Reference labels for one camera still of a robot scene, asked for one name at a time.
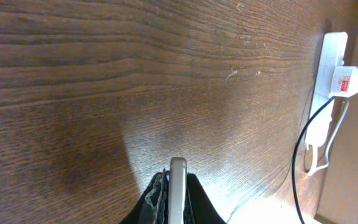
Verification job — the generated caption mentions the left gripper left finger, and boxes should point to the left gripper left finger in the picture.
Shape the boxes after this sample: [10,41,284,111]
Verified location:
[120,171,168,224]

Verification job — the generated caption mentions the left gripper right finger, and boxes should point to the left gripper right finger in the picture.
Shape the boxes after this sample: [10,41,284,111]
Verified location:
[185,174,226,224]

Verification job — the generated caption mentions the black Galaxy flip phone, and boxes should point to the black Galaxy flip phone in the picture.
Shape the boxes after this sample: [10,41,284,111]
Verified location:
[168,157,187,224]

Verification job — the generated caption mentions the black charging cable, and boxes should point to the black charging cable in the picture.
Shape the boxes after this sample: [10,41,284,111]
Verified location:
[291,55,358,224]

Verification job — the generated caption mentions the white charger adapter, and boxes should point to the white charger adapter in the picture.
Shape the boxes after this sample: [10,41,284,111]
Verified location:
[329,66,358,98]

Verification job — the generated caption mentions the white power strip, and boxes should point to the white power strip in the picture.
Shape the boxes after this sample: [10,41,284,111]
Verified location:
[305,32,348,147]

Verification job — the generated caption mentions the white power strip cord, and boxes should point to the white power strip cord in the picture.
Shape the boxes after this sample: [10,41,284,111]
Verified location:
[306,98,350,177]

